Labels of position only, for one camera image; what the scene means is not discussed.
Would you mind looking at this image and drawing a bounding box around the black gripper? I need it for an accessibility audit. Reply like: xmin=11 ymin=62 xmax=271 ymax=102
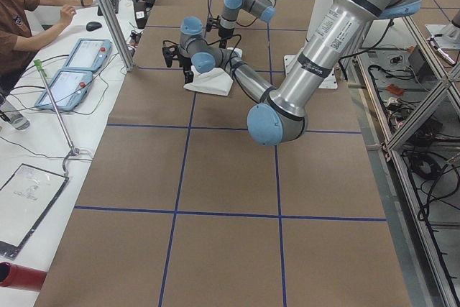
xmin=218 ymin=27 xmax=234 ymax=42
xmin=179 ymin=56 xmax=194 ymax=84

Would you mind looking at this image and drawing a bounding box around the white long-sleeve printed shirt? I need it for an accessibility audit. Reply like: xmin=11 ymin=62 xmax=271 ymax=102
xmin=183 ymin=65 xmax=233 ymax=96

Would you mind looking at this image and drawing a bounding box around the upper orange black connector box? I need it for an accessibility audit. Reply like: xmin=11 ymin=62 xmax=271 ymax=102
xmin=130 ymin=30 xmax=142 ymax=45

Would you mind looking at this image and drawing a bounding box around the upper blue teach pendant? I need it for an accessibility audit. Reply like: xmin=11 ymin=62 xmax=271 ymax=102
xmin=63 ymin=38 xmax=112 ymax=73

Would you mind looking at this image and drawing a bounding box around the blue teach pendant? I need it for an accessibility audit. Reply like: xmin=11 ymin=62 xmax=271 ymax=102
xmin=45 ymin=69 xmax=93 ymax=111
xmin=63 ymin=38 xmax=112 ymax=73

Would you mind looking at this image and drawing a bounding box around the black computer mouse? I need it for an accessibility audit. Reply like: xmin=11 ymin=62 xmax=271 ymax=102
xmin=86 ymin=21 xmax=102 ymax=32

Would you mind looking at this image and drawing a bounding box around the lower blue teach pendant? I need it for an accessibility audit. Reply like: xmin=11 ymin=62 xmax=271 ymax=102
xmin=45 ymin=69 xmax=93 ymax=111

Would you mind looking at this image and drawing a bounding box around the person in brown shirt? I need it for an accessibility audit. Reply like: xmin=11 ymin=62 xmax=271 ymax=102
xmin=1 ymin=0 xmax=93 ymax=96

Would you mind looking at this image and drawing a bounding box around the clear water bottle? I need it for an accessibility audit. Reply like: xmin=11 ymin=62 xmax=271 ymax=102
xmin=1 ymin=94 xmax=30 ymax=131

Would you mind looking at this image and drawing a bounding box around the red cylinder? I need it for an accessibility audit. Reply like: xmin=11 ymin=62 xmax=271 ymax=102
xmin=1 ymin=262 xmax=47 ymax=292

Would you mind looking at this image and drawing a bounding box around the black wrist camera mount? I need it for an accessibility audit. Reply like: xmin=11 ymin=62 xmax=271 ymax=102
xmin=206 ymin=14 xmax=220 ymax=32
xmin=162 ymin=41 xmax=179 ymax=68

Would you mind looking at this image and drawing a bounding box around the aluminium frame post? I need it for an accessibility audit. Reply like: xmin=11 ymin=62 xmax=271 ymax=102
xmin=98 ymin=0 xmax=134 ymax=72

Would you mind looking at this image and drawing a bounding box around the white pedestal column with base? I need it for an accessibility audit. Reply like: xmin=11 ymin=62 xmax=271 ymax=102
xmin=284 ymin=0 xmax=338 ymax=89

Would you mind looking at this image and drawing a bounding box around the green handled reach grabber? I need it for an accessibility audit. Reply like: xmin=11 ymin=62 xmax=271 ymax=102
xmin=33 ymin=59 xmax=91 ymax=177

